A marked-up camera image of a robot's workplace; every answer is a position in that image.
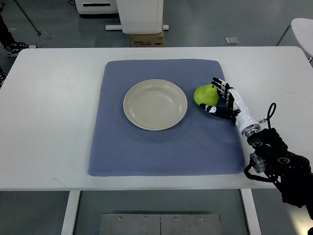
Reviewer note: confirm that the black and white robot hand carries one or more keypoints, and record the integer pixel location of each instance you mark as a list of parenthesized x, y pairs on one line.
[(236, 110)]

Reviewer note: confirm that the green pear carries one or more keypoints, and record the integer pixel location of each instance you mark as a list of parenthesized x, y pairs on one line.
[(206, 94)]

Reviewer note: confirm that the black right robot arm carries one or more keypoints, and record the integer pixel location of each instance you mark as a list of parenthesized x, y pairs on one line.
[(272, 162)]

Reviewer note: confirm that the beige round plate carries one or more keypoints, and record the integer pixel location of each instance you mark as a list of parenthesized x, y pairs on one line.
[(155, 104)]

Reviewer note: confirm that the grey metal floor plate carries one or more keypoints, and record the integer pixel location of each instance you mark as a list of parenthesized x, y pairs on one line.
[(160, 224)]

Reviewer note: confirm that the blue textured table mat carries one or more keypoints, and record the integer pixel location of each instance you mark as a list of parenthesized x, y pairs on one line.
[(186, 143)]

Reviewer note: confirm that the small grey floor tile piece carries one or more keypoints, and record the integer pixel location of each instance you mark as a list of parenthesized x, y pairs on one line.
[(232, 40)]

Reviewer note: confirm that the brown cardboard box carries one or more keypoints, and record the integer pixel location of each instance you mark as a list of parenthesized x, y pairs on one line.
[(147, 40)]

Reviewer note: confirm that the white round side table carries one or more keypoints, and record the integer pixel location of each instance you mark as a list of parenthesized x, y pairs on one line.
[(303, 31)]

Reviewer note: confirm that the white cabinet on stand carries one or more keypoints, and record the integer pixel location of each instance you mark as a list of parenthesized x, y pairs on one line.
[(139, 17)]

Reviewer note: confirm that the white machine with black slot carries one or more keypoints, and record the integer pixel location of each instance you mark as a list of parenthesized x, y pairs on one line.
[(88, 7)]

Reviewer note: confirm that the grey tripod pole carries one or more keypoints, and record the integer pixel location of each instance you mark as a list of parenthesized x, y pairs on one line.
[(39, 33)]

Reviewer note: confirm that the black and white sneaker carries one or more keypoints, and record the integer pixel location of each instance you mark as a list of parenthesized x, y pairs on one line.
[(14, 49)]

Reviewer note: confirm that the person leg in black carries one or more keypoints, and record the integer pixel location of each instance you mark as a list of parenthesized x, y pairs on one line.
[(6, 37)]

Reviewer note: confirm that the white table leg frame right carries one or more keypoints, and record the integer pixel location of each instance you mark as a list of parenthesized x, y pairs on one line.
[(250, 212)]

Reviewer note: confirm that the white table leg frame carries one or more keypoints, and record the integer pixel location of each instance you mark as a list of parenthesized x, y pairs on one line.
[(71, 212), (250, 212)]

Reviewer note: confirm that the white table leg frame left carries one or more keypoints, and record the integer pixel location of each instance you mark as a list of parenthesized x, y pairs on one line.
[(71, 212)]

